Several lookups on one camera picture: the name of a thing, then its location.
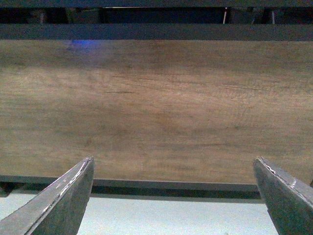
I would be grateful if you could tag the wooden shelf board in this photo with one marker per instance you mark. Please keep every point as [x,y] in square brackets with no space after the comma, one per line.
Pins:
[195,111]

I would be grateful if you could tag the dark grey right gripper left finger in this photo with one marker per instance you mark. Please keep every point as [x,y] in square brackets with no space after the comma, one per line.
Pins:
[58,209]

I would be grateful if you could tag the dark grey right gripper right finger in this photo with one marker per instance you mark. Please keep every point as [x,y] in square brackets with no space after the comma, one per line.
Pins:
[289,201]

